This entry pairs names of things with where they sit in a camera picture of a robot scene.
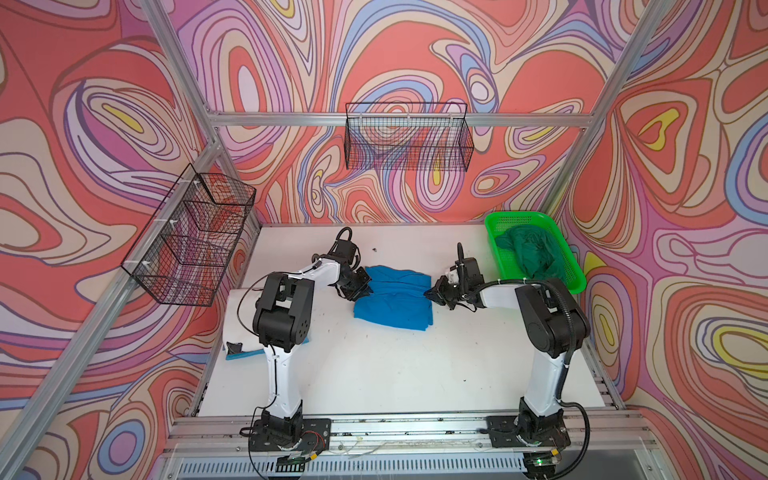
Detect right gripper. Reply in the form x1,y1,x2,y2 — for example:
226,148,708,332
425,275,469,310

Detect blue t-shirt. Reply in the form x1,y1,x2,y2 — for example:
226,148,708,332
353,266,434,331

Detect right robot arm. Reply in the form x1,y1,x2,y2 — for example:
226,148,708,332
425,257,590,448

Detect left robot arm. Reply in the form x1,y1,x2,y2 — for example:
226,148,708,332
252,238,372,444

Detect green plastic basket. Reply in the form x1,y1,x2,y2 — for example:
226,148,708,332
484,211,587,295

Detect dark green t-shirt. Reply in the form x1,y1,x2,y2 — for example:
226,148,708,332
494,224,567,282

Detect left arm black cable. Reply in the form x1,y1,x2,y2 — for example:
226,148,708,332
236,226,361,433

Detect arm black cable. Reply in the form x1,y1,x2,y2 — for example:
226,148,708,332
236,226,361,433
455,242,592,480

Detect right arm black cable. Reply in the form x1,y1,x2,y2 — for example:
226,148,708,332
455,242,592,480

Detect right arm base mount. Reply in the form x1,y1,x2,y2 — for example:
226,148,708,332
486,412,571,450

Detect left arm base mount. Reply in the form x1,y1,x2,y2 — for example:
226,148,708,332
246,418,332,454

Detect black wire basket back wall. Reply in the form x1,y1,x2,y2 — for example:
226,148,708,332
344,101,475,172

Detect black wire basket wall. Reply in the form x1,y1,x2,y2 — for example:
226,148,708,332
344,101,475,172
121,165,256,307

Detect black wire basket left wall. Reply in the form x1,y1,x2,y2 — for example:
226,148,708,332
121,165,256,307

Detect aluminium frame back bar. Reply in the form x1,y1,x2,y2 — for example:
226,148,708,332
208,112,595,128

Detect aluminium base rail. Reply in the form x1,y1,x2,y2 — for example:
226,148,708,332
149,410,675,479

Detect aluminium frame right post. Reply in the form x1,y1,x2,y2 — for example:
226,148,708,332
538,0,674,217

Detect aluminium frame post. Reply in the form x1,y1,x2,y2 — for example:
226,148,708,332
1,1,254,479
538,0,674,217

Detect aluminium frame left post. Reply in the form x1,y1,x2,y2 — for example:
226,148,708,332
1,1,254,479

